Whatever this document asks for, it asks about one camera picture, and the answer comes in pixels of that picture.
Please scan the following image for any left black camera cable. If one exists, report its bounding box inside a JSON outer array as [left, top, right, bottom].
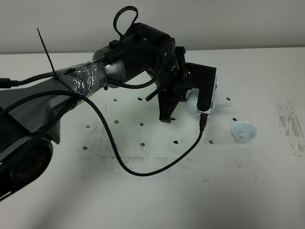
[[0, 6, 208, 177]]

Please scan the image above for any light blue porcelain teapot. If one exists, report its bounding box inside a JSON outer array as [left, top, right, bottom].
[[185, 89, 232, 117]]

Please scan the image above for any near light blue teacup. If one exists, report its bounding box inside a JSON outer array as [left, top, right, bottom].
[[232, 121, 257, 144]]

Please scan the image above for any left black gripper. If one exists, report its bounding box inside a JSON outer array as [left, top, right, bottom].
[[119, 23, 189, 123]]

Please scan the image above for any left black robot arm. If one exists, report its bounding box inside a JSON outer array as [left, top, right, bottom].
[[0, 23, 189, 199]]

